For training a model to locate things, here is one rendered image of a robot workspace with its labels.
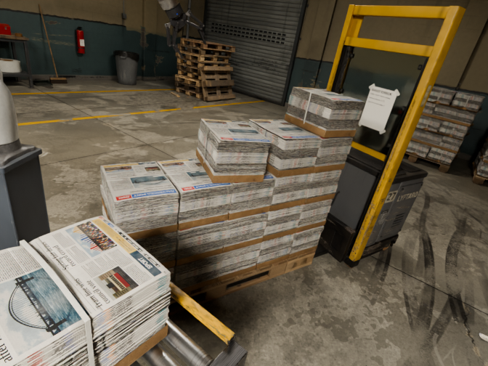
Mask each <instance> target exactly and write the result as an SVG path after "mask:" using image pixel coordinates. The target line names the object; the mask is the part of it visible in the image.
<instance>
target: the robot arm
mask: <svg viewBox="0 0 488 366"><path fill-rule="evenodd" d="M158 2H159V4H160V5H161V7H162V9H163V10H165V12H166V14H167V16H168V18H169V20H170V22H169V23H165V24H164V25H165V27H166V37H167V45H168V46H169V47H171V46H172V47H173V48H174V51H175V52H178V53H179V55H180V57H181V58H182V59H183V56H182V54H181V52H180V51H179V48H178V46H177V45H176V44H175V42H176V34H177V31H178V28H179V29H180V28H181V27H183V26H185V25H186V24H188V25H191V26H193V27H195V28H197V29H198V33H199V34H200V37H201V39H202V41H203V43H204V44H205V45H206V44H207V43H206V41H205V39H204V36H205V34H204V32H203V27H205V25H204V24H203V23H202V22H201V21H199V19H197V18H196V17H195V16H194V15H193V14H192V12H191V11H190V10H187V12H186V13H184V11H183V9H182V7H181V5H180V3H179V2H180V0H158ZM187 15H188V16H190V17H191V18H193V19H194V20H195V21H196V22H197V23H199V24H200V26H198V25H196V24H194V23H191V22H189V21H188V20H187ZM171 25H172V26H173V27H174V28H173V36H172V40H171V36H170V29H169V28H170V26H171ZM34 150H36V148H35V146H34V145H26V144H21V143H20V138H19V134H18V124H17V114H16V110H15V104H14V101H13V98H12V94H11V92H10V90H9V89H8V88H7V86H6V85H5V83H4V82H3V75H2V71H1V70H0V166H5V165H7V164H8V162H10V161H12V160H14V159H16V158H19V157H20V156H22V155H24V154H26V153H29V152H31V151H34Z"/></svg>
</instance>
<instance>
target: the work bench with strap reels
mask: <svg viewBox="0 0 488 366"><path fill-rule="evenodd" d="M10 29H11V28H10V26H9V25H8V24H5V23H0V41H9V42H11V46H12V54H13V60H12V59H4V58H0V70H1V71H2V75H3V77H17V80H16V82H22V81H21V80H20V77H28V80H29V84H30V87H29V88H30V89H35V88H34V87H33V78H32V72H31V64H30V58H29V53H28V43H27V41H29V38H26V37H24V36H23V37H19V36H15V34H14V33H11V30H10ZM15 42H18V43H23V46H24V51H25V60H26V65H27V70H28V72H25V71H24V70H22V69H21V64H20V61H18V60H17V53H16V48H15Z"/></svg>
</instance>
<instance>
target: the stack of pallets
mask: <svg viewBox="0 0 488 366"><path fill-rule="evenodd" d="M187 41H190V44H188V43H187ZM206 43H207V44H206V45H205V44H204V43H203V41H201V40H195V39H190V38H181V43H180V44H177V45H178V48H179V51H180V52H181V54H182V53H183V54H186V56H183V55H182V56H183V59H182V58H181V57H180V55H179V53H178V52H176V58H177V68H178V74H175V87H176V92H185V94H186V95H188V96H192V95H196V98H198V99H202V98H203V92H202V89H203V87H202V86H201V81H202V80H201V79H200V77H201V73H200V68H199V67H200V66H220V64H223V65H224V66H225V67H229V66H230V63H228V60H229V57H231V53H232V52H235V47H236V46H230V45H226V44H219V43H215V42H210V41H206ZM185 47H187V49H184V48H185ZM226 47H229V51H228V50H226ZM198 50H199V51H198ZM211 51H212V52H213V54H212V53H211ZM222 52H224V53H225V56H222V55H221V53H222ZM208 57H210V59H208ZM219 57H220V58H223V60H222V61H219ZM183 60H186V62H183ZM210 64H212V65H210ZM184 66H186V68H184ZM184 72H185V73H184ZM182 78H184V79H182ZM181 84H184V85H181ZM182 90H184V91H182Z"/></svg>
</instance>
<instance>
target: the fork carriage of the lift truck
mask: <svg viewBox="0 0 488 366"><path fill-rule="evenodd" d="M323 226H324V230H323V231H322V232H321V235H320V240H319V242H318V244H319V243H320V244H321V245H323V246H324V247H325V248H327V250H328V253H329V254H330V255H331V256H332V257H334V258H335V259H336V260H337V261H339V262H340V263H341V262H342V261H344V260H345V258H346V254H347V253H348V250H349V247H350V245H351V242H352V240H353V237H354V234H355V232H356V231H355V230H353V229H352V228H351V227H349V226H348V225H346V224H345V223H343V222H342V221H341V220H339V219H338V218H336V217H335V216H334V215H332V214H331V213H328V215H327V218H326V222H325V225H323Z"/></svg>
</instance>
